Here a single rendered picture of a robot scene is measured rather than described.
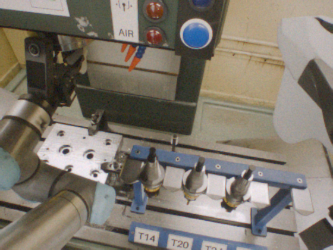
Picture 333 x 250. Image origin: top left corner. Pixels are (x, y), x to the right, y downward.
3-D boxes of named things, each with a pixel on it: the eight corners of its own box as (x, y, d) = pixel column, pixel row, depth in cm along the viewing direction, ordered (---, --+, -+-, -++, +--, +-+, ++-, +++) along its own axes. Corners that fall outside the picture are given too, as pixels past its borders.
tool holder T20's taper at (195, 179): (205, 175, 61) (210, 161, 56) (202, 190, 58) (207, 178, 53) (188, 170, 62) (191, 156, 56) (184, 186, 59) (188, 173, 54)
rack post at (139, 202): (144, 214, 86) (141, 174, 63) (129, 211, 86) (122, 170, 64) (150, 188, 92) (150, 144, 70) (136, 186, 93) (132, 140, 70)
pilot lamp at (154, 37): (162, 48, 29) (163, 31, 27) (144, 45, 29) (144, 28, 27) (163, 45, 29) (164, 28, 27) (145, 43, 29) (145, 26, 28)
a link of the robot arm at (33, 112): (-7, 112, 41) (35, 119, 41) (8, 93, 44) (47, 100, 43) (13, 136, 47) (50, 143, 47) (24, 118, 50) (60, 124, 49)
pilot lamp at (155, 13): (163, 22, 26) (165, 2, 25) (144, 20, 26) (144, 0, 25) (165, 20, 27) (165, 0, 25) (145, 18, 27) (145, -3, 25)
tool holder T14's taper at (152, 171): (162, 167, 62) (163, 152, 57) (158, 182, 59) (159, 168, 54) (145, 163, 62) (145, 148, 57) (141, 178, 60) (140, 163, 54)
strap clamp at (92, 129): (97, 149, 103) (91, 126, 91) (90, 147, 103) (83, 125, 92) (107, 125, 111) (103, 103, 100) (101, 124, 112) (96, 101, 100)
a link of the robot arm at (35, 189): (58, 215, 50) (38, 196, 41) (15, 198, 51) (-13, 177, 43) (77, 183, 54) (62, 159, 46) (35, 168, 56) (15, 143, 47)
